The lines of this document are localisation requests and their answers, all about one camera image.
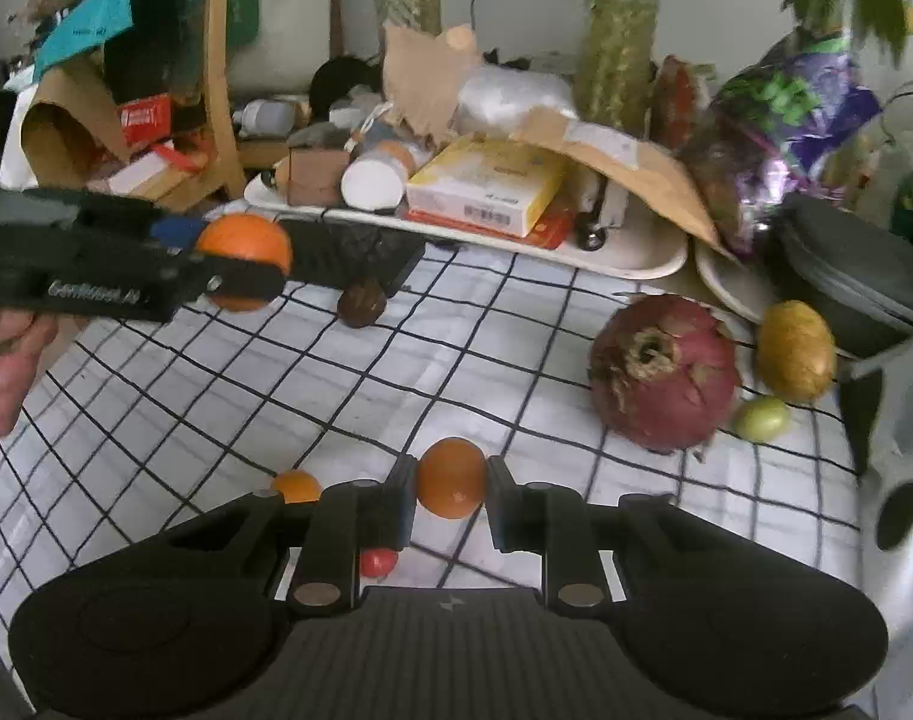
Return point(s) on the small orange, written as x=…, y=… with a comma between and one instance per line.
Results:
x=450, y=476
x=297, y=487

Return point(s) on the brown cardboard envelope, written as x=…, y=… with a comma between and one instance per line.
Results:
x=651, y=172

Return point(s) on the red packet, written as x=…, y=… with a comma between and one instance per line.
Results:
x=680, y=101

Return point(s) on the black round object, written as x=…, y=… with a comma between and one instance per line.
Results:
x=344, y=82

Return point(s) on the clear plastic bag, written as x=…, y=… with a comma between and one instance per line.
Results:
x=516, y=94

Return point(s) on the white oval tray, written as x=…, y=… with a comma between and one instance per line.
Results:
x=719, y=283
x=640, y=255

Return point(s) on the wooden chair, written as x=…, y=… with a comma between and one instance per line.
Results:
x=220, y=90

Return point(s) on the black keyboard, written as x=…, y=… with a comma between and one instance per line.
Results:
x=351, y=251

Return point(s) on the yellow mango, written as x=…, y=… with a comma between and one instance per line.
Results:
x=795, y=351

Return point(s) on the red cherry tomato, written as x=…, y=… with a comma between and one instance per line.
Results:
x=380, y=562

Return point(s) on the green jujube fruit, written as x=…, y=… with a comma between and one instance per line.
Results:
x=762, y=418

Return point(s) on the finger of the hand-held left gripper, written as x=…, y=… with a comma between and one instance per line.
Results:
x=177, y=231
x=250, y=279

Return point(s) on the person's left hand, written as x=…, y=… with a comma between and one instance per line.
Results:
x=6, y=375

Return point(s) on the teal plastic bag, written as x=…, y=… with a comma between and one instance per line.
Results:
x=103, y=11

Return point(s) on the red cardboard box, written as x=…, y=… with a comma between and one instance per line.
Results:
x=147, y=120

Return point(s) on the dark passion fruit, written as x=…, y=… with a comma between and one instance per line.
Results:
x=362, y=304

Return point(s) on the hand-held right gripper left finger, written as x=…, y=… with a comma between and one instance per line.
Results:
x=402, y=504

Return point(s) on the grey zip case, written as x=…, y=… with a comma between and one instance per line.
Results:
x=846, y=277

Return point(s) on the checked bed sheet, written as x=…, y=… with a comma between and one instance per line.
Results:
x=464, y=360

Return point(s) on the torn brown paper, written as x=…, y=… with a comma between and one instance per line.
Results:
x=419, y=82

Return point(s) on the large orange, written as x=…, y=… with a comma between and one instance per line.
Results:
x=242, y=242

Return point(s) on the purple snack bag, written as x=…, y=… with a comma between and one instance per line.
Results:
x=794, y=120

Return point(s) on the cow print blanket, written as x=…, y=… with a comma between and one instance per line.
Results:
x=906, y=405

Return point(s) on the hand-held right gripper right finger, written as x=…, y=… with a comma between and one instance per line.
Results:
x=497, y=514

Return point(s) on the red dragon fruit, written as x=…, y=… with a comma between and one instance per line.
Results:
x=674, y=390

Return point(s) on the yellow cardboard box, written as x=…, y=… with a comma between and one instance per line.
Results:
x=486, y=178

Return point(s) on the brown small box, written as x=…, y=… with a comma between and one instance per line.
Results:
x=317, y=176

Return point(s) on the brown paper bag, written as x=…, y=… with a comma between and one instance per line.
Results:
x=58, y=120

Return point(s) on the white bottle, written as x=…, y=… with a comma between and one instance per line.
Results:
x=268, y=118

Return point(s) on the white cylinder cup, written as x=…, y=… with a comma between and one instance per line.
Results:
x=370, y=181

